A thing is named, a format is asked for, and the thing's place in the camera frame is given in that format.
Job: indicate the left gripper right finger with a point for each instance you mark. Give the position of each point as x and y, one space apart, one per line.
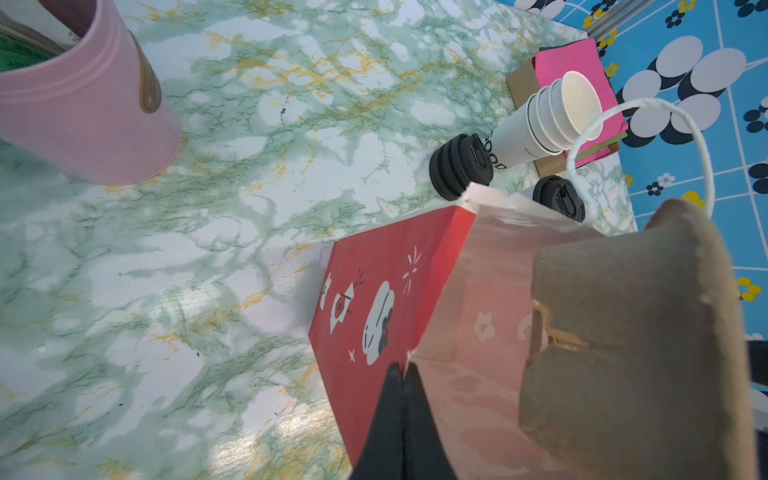
424 456

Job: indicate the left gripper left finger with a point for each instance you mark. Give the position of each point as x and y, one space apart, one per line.
383 453

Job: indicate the red white paper bag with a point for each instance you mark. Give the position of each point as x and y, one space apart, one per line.
448 290

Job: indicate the single cardboard cup carrier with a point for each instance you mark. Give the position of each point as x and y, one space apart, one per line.
638 366

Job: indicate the white paper coffee cup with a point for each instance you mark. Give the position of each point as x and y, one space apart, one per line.
531 192

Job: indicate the black cup lid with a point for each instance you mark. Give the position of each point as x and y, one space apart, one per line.
559 195

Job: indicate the stack of black lids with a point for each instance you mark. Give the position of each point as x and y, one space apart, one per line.
458 163

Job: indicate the stack of white paper cups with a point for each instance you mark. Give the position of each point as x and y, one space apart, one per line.
540 126

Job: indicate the cardboard napkin box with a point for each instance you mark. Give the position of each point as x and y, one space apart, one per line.
522 83

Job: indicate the pink napkin stack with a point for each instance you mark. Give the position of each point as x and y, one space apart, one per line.
582 56

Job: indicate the pink utensil cup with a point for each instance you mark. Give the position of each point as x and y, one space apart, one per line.
96 111

